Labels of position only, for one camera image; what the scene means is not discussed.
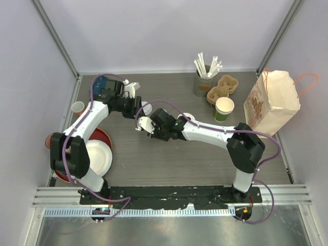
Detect white slotted cable duct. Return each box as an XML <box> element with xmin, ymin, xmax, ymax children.
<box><xmin>44</xmin><ymin>206</ymin><xmax>235</xmax><ymax>218</ymax></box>

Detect bear print paper bag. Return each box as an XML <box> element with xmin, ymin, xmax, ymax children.
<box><xmin>243</xmin><ymin>68</ymin><xmax>318</xmax><ymax>136</ymax></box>

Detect white paper plate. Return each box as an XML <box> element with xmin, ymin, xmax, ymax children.
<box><xmin>86</xmin><ymin>140</ymin><xmax>113</xmax><ymax>177</ymax></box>

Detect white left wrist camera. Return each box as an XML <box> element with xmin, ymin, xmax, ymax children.
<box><xmin>122</xmin><ymin>79</ymin><xmax>140</xmax><ymax>98</ymax></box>

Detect white plastic cup lid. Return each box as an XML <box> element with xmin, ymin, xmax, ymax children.
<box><xmin>182</xmin><ymin>113</ymin><xmax>195</xmax><ymax>121</ymax></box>

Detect small pink cup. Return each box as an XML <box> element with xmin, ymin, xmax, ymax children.
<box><xmin>71</xmin><ymin>101</ymin><xmax>86</xmax><ymax>116</ymax></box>

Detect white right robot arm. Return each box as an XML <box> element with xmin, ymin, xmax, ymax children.
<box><xmin>138</xmin><ymin>108</ymin><xmax>265</xmax><ymax>202</ymax></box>

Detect white plastic lid stack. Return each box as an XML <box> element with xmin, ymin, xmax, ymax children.
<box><xmin>141</xmin><ymin>101</ymin><xmax>152</xmax><ymax>116</ymax></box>

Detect stacked green paper cups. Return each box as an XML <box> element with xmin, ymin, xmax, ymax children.
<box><xmin>214</xmin><ymin>97</ymin><xmax>235</xmax><ymax>122</ymax></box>

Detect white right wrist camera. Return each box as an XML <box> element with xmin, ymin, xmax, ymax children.
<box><xmin>135</xmin><ymin>116</ymin><xmax>155</xmax><ymax>134</ymax></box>

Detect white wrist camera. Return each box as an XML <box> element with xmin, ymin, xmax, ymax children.
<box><xmin>135</xmin><ymin>116</ymin><xmax>155</xmax><ymax>134</ymax></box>
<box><xmin>122</xmin><ymin>79</ymin><xmax>140</xmax><ymax>98</ymax></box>

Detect brown pulp cup carrier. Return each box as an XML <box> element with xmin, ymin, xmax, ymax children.
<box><xmin>206</xmin><ymin>75</ymin><xmax>239</xmax><ymax>105</ymax></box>

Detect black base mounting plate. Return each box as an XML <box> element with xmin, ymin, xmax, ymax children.
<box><xmin>79</xmin><ymin>184</ymin><xmax>263</xmax><ymax>210</ymax></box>

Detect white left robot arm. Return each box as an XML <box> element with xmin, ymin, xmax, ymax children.
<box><xmin>50</xmin><ymin>79</ymin><xmax>141</xmax><ymax>204</ymax></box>

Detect pink floral mug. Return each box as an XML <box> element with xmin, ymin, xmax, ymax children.
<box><xmin>45</xmin><ymin>133</ymin><xmax>53</xmax><ymax>149</ymax></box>

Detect grey straw holder cup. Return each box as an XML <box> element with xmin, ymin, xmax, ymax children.
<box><xmin>193</xmin><ymin>71</ymin><xmax>214</xmax><ymax>97</ymax></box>

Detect blue ceramic dish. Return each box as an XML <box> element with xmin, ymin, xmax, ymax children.
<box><xmin>92</xmin><ymin>76</ymin><xmax>108</xmax><ymax>96</ymax></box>

